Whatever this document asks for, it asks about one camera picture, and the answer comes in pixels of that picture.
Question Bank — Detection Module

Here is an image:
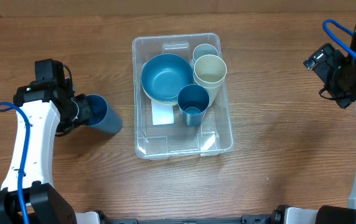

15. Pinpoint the tall blue cup front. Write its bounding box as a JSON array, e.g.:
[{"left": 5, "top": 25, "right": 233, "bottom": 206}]
[{"left": 87, "top": 95, "right": 123, "bottom": 134}]

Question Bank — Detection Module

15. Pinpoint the tall blue cup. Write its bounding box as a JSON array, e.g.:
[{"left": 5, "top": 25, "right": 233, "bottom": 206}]
[
  {"left": 87, "top": 95, "right": 123, "bottom": 134},
  {"left": 177, "top": 84, "right": 210, "bottom": 126}
]

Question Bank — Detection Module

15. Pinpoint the cream bowl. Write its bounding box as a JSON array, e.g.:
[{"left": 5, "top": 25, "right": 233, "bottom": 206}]
[{"left": 143, "top": 90, "right": 178, "bottom": 106}]

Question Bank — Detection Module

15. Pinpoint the teal blue bowl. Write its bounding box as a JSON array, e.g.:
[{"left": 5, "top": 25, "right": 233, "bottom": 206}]
[{"left": 141, "top": 54, "right": 194, "bottom": 101}]

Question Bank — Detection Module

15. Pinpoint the tall blue cup back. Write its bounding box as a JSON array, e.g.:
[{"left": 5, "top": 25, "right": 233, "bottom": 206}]
[{"left": 177, "top": 84, "right": 210, "bottom": 126}]

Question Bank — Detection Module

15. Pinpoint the tall cream cup back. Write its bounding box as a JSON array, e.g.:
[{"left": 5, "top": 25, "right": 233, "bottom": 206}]
[{"left": 194, "top": 77, "right": 223, "bottom": 107}]

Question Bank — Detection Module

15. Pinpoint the tall cream cup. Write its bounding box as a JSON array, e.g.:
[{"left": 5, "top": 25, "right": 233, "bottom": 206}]
[
  {"left": 194, "top": 77, "right": 223, "bottom": 107},
  {"left": 194, "top": 55, "right": 227, "bottom": 88}
]

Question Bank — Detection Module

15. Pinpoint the tall cream cup front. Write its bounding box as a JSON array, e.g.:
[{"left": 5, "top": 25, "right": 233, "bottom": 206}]
[{"left": 194, "top": 55, "right": 227, "bottom": 88}]

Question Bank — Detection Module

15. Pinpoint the small grey cup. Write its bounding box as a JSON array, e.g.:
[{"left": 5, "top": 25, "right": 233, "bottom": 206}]
[{"left": 192, "top": 44, "right": 218, "bottom": 63}]

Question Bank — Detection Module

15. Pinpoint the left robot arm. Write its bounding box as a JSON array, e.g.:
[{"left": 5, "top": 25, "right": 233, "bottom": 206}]
[{"left": 0, "top": 59, "right": 103, "bottom": 223}]

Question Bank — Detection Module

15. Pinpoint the white label in bin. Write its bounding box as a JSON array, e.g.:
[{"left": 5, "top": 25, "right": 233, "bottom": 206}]
[{"left": 151, "top": 101, "right": 174, "bottom": 126}]

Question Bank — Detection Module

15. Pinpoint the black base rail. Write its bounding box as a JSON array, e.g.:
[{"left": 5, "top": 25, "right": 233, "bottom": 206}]
[{"left": 101, "top": 215, "right": 271, "bottom": 224}]

